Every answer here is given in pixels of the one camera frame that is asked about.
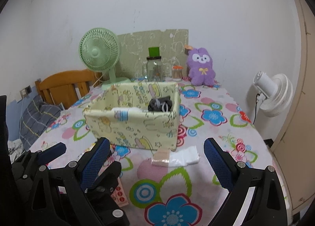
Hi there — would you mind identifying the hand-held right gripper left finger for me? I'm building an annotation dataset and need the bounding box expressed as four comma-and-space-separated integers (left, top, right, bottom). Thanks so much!
23, 137, 110, 226

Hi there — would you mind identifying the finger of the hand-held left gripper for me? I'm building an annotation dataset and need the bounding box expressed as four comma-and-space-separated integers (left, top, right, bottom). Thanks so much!
39, 142, 67, 165
86, 161, 130, 226

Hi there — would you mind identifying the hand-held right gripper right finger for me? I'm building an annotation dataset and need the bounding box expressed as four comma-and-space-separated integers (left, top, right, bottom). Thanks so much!
204, 138, 289, 226

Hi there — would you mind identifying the pink dotted packet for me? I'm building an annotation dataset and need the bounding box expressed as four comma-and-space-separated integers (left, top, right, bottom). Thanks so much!
110, 178, 129, 208

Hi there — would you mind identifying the yellow printed fabric storage box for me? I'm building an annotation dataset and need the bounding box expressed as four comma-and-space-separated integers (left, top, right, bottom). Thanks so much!
84, 81, 181, 151

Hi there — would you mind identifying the beige sponge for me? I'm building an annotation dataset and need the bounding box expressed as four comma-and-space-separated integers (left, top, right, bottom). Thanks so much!
151, 146, 200, 167

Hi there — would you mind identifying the black mesh bag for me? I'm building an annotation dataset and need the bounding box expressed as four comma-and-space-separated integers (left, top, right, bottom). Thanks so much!
148, 96, 173, 113

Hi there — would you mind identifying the plaid pillow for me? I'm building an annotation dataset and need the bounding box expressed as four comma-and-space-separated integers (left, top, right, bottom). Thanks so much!
19, 95, 62, 146

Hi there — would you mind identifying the white tissue pack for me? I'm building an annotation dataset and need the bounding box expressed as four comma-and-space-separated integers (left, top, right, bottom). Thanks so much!
112, 108, 144, 121

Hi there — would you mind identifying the white standing fan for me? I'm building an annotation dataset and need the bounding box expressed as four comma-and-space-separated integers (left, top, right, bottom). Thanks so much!
252, 71, 293, 124

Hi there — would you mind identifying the purple plush bunny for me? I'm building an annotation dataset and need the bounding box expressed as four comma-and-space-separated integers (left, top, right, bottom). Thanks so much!
184, 45, 216, 86

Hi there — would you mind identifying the beige wooden door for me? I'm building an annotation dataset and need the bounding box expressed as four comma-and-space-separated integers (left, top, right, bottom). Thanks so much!
271, 0, 315, 214

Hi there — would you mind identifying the small cotton swab jar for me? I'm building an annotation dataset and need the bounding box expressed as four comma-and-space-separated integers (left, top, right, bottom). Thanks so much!
172, 65, 184, 80

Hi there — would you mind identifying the green desk fan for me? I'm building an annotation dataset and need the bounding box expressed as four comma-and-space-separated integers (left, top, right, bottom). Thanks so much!
79, 28, 131, 90

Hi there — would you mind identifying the glass jar mug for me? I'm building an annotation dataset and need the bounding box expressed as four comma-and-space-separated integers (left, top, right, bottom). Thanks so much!
142, 56, 164, 82

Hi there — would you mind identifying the green printed board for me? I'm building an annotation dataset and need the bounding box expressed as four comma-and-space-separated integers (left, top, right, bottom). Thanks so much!
117, 29, 189, 80

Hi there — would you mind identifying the white charger cable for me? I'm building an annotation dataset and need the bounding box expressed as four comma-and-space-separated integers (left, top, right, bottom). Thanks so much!
18, 97, 25, 141

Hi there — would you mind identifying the black power cable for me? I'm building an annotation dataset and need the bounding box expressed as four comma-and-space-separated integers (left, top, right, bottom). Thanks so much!
252, 93, 261, 125

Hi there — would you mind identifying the wall power outlet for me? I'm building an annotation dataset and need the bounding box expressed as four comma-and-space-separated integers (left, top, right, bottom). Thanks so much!
20, 85, 32, 97

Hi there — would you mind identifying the cream fan cable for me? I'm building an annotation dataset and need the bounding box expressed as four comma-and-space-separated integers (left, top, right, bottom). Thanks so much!
94, 72, 104, 88

